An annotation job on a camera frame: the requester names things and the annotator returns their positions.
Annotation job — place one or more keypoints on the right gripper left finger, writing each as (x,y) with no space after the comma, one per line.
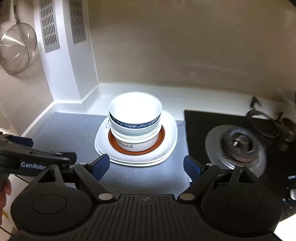
(88,175)

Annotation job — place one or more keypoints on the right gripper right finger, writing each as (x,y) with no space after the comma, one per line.
(201,175)

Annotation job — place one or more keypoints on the brown round plate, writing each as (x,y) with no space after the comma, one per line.
(114,145)

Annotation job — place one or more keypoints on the white embossed square plate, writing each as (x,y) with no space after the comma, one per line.
(105,143)

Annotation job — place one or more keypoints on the white bowl blue rim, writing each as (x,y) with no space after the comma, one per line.
(135,110)

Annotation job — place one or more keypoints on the person's left hand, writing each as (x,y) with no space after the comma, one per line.
(6,190)

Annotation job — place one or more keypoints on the silver gas burner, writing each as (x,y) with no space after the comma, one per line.
(227,146)

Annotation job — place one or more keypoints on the black glass gas stove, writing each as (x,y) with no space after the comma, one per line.
(279,174)

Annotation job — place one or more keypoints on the black pan support grate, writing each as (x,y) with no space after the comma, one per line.
(280,131)

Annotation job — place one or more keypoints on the metal mesh strainer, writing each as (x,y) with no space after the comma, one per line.
(18,45)

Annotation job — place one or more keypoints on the grey wall vent grille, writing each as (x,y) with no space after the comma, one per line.
(77,21)

